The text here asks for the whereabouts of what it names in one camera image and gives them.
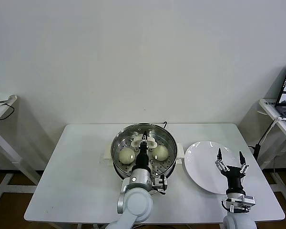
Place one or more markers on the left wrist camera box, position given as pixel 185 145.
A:
pixel 160 184

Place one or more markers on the white cloth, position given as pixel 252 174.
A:
pixel 1 97

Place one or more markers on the stainless steel steamer basket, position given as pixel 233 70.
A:
pixel 119 169

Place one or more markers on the round glass lid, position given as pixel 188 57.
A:
pixel 153 143

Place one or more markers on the white steamed baozi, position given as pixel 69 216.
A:
pixel 160 152
pixel 126 155

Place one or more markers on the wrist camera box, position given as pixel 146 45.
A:
pixel 240 202
pixel 160 184

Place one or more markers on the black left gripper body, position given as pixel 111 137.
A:
pixel 143 159

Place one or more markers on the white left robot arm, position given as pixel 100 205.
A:
pixel 135 202

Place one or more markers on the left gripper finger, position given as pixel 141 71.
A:
pixel 146 138
pixel 143 140

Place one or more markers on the black power adapter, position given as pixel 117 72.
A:
pixel 257 150

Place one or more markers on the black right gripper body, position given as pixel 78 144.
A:
pixel 235 181

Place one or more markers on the white round plate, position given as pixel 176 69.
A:
pixel 200 167

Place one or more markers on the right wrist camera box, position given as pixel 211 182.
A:
pixel 240 202

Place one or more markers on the white power strip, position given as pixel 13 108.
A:
pixel 269 103

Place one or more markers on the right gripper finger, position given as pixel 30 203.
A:
pixel 219 157
pixel 242 158

